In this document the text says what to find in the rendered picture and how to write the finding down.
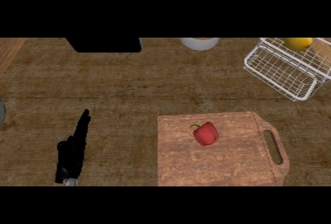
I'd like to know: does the brown wooden cutting board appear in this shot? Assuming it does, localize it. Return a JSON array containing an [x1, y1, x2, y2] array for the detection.
[[156, 110, 291, 187]]

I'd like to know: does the yellow lemon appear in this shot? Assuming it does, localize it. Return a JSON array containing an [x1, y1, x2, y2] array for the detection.
[[282, 38, 314, 52]]

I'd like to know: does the red bell pepper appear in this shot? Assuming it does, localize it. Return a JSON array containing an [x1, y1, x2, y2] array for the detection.
[[189, 121, 220, 147]]

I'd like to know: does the white cup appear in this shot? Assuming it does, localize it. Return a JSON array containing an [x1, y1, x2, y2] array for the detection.
[[178, 38, 221, 52]]

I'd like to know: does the black appliance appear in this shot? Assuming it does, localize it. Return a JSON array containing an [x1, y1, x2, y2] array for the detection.
[[65, 38, 143, 53]]

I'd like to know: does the white wire tiered basket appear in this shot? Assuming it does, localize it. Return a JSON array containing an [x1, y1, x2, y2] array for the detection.
[[242, 38, 331, 102]]

